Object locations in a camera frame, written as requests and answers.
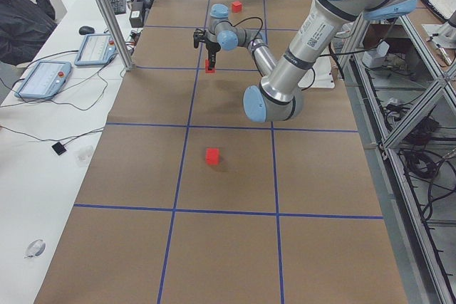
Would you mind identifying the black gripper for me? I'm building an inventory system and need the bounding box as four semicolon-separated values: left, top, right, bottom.
192;28;219;66

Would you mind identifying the red block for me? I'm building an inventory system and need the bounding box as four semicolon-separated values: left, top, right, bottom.
231;1;243;13
205;147;220;165
204;59;216;74

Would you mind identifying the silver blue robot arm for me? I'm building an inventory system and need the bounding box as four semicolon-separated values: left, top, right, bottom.
193;0;418;122

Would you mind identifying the black power adapter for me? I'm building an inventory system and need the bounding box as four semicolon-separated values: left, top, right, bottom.
129;1;145;28

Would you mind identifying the far teach pendant tablet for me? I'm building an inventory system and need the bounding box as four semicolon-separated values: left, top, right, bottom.
74;33;117;67

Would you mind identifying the teach pendant tablet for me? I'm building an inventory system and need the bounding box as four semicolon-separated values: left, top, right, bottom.
14;61;73;100
74;33;117;67

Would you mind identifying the black computer mouse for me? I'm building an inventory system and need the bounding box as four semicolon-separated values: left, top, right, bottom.
78;26;95;36

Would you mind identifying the near teach pendant tablet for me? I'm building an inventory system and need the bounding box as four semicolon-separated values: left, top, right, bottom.
14;61;73;100

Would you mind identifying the small black square sensor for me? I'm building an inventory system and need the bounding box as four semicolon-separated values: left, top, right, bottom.
51;142;67;156

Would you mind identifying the person in black jacket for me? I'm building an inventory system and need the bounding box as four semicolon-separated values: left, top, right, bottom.
1;0;57;65

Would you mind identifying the aluminium frame post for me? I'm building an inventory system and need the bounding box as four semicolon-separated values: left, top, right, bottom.
95;0;134;71

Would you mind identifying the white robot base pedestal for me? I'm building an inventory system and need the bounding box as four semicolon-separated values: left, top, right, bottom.
298;56;335;89

